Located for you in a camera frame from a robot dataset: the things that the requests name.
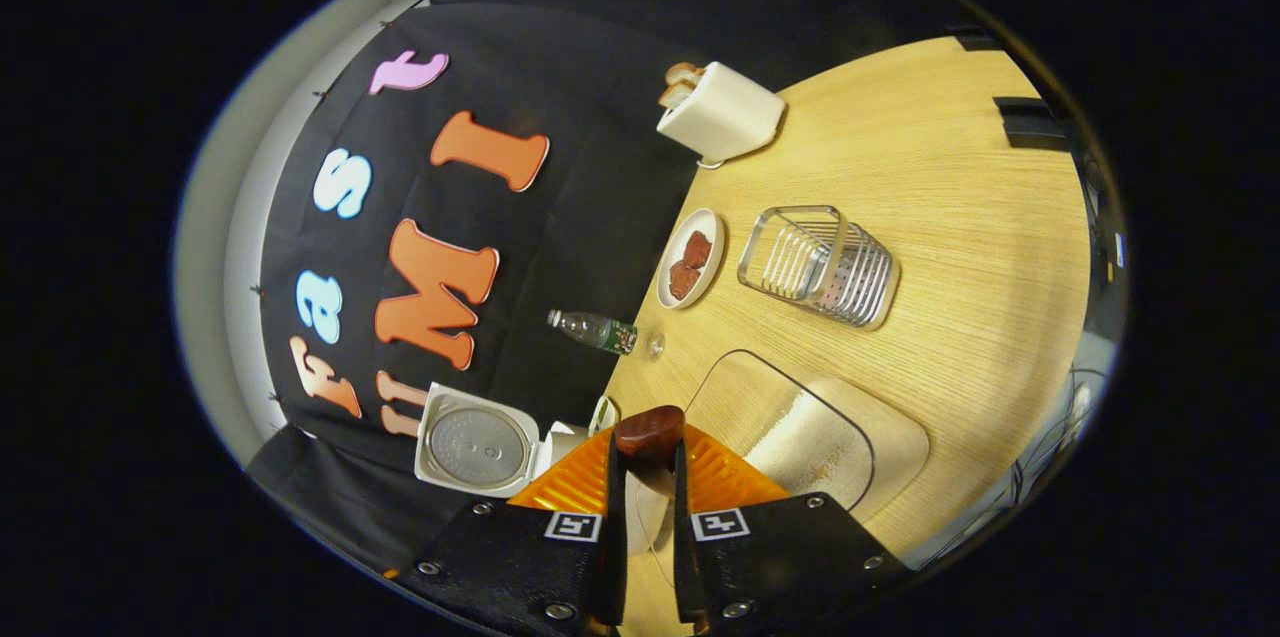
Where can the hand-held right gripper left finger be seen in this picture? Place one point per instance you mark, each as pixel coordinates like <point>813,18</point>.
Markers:
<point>612,557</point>

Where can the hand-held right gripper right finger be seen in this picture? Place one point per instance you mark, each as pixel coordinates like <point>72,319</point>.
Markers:
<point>688,557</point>

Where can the brown wooden spoon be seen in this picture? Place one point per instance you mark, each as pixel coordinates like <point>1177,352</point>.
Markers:
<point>650,432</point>

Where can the white rice heap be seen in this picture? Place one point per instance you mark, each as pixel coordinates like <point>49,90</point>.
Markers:
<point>810,447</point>

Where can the white rice cooker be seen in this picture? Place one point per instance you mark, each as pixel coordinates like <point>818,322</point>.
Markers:
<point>478,445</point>

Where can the white divided side dish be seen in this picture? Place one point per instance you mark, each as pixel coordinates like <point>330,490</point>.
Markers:
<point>603,414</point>

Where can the clear plastic water bottle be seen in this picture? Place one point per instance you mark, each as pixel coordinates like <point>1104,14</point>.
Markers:
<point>600,332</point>

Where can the clear plastic tray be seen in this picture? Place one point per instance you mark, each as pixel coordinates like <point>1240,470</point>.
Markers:
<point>895,437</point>

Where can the red braised meat piece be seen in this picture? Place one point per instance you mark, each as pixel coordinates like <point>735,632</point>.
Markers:
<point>684,281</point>
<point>697,248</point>

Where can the small white plate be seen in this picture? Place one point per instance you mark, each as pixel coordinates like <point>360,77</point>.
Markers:
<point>712,229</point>

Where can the white toaster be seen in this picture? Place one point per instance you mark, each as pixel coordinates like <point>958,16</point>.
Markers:
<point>725,112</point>

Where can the toasted bread slice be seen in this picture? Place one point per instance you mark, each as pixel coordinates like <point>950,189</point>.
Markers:
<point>686,74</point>
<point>676,94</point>

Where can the row of small backdrop clips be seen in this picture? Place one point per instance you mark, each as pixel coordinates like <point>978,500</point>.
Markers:
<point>322,95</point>

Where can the black tape strip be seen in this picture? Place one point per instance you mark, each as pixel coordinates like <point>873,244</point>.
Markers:
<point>975,39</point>
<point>1030,122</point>

